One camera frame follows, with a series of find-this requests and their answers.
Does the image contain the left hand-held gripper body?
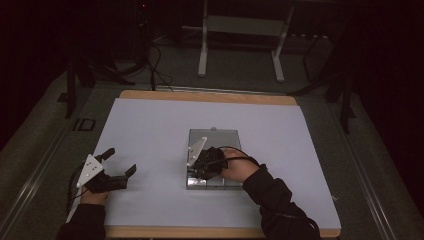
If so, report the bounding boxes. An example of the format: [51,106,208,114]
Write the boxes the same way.
[76,153,130,194]

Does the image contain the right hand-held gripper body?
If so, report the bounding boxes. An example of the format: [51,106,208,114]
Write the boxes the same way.
[185,135,230,175]

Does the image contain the clear plastic compartment box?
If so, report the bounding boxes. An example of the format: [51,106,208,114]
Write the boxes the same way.
[185,126,247,191]

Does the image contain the person's left hand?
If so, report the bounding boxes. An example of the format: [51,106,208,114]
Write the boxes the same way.
[80,188,110,206]

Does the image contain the person's right hand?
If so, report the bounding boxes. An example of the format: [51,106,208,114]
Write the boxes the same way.
[219,147,261,184]

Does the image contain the white table mat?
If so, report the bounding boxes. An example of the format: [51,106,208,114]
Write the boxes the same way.
[65,97,342,232]

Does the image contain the black metal stand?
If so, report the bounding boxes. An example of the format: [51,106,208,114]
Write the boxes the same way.
[56,54,136,120]
[288,33,356,135]

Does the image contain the dark equipment tower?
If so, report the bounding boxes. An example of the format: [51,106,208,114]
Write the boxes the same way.
[133,0,155,64]

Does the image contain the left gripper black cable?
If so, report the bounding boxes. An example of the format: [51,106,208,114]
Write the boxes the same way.
[66,163,88,214]

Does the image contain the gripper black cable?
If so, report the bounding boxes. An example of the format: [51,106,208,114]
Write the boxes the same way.
[66,163,88,214]
[204,145,268,168]

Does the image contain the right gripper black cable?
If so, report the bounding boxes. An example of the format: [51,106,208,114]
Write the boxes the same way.
[204,145,268,168]

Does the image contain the aluminium floor rail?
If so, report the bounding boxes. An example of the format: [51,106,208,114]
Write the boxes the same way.
[343,136,398,240]
[0,124,73,234]

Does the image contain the black floor cables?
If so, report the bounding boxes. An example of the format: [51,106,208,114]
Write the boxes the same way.
[145,42,175,92]

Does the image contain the white metal stand frame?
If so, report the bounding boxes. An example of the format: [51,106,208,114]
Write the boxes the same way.
[197,0,296,84]

